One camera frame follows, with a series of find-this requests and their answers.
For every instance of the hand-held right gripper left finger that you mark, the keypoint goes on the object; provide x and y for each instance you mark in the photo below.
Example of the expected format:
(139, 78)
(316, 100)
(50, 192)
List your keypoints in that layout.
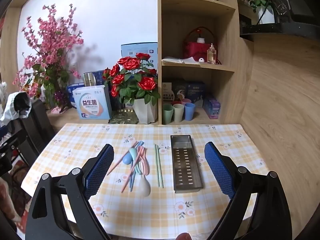
(98, 170)

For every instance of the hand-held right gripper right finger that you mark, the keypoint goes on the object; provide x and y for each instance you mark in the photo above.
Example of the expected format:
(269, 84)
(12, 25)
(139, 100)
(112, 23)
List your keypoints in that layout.
(220, 170)

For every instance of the blue spoon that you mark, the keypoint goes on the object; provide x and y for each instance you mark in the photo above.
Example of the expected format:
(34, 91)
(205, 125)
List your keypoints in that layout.
(127, 158)

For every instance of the steel perforated utensil tray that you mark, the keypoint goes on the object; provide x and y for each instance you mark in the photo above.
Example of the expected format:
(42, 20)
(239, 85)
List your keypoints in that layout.
(186, 165)

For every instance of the green spoon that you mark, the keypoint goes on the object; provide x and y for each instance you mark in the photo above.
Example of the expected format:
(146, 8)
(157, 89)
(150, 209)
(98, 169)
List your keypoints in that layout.
(133, 151)

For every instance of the pink spoon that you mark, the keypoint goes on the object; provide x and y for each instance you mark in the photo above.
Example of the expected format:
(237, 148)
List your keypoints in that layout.
(146, 168)

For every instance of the beige spoon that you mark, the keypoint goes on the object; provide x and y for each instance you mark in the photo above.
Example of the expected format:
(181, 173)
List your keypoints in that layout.
(145, 188)

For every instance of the person's right hand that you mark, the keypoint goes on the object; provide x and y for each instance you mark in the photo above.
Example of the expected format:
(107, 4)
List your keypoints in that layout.
(183, 236)

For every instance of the green glass tray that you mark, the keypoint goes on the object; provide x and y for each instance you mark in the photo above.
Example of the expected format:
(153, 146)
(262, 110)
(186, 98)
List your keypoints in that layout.
(122, 117)

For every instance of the purple box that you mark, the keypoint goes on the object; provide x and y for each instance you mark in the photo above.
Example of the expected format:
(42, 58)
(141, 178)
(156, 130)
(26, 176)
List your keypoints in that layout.
(212, 107)

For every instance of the blue cup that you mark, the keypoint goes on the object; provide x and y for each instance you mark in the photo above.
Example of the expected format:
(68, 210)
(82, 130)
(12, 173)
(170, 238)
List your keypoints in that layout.
(190, 112)

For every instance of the beige cup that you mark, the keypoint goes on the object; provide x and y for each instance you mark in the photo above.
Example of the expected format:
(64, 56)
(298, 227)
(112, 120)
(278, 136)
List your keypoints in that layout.
(178, 113)

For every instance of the black chair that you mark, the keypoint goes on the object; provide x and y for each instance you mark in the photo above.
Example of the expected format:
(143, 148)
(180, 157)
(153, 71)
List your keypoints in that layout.
(35, 130)

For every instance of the pink cup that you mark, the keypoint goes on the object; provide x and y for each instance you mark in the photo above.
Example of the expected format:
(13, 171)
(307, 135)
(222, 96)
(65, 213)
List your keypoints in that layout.
(186, 101)

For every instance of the green cup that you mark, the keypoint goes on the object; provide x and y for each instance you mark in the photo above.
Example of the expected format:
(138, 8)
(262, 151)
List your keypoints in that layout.
(167, 113)

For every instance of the wooden shelf unit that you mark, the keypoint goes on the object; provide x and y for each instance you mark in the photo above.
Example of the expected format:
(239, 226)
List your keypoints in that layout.
(225, 92)

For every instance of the blue printed box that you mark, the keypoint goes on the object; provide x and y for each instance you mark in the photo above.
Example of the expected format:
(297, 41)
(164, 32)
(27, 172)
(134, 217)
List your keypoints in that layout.
(196, 90)

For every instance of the dark moon print box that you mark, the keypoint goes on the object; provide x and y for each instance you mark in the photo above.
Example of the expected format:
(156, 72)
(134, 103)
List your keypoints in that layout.
(179, 90)

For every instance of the metal tumbler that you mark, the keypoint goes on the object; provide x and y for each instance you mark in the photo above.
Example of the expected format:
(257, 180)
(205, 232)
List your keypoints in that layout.
(88, 80)

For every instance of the white snack box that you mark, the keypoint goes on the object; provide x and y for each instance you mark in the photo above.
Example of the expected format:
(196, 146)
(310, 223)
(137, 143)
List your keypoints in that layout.
(167, 90)

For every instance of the red rose plant white pot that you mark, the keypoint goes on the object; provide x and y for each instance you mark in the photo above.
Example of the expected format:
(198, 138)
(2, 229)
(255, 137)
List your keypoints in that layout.
(146, 83)

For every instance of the white cloth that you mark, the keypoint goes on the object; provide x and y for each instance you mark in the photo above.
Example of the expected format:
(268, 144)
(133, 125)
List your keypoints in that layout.
(10, 105)

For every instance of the clear glass bottle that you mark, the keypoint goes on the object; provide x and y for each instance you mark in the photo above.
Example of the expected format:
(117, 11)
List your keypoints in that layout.
(211, 55)

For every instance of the stack of papers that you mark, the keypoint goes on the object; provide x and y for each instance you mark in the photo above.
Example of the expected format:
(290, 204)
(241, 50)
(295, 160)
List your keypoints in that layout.
(180, 61)

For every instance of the red basket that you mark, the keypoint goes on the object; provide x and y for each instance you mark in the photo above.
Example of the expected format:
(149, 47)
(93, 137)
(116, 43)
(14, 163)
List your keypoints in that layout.
(195, 50)

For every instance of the white and blue carton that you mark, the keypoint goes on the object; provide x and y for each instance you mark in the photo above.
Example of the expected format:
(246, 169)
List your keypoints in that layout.
(135, 50)

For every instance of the pink blossom artificial tree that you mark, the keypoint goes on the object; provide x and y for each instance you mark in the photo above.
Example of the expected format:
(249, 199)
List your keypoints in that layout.
(50, 42)

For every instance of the pink rose plant white pot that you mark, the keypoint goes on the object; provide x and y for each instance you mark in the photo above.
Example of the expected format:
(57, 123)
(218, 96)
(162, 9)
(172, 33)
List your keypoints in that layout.
(266, 15)

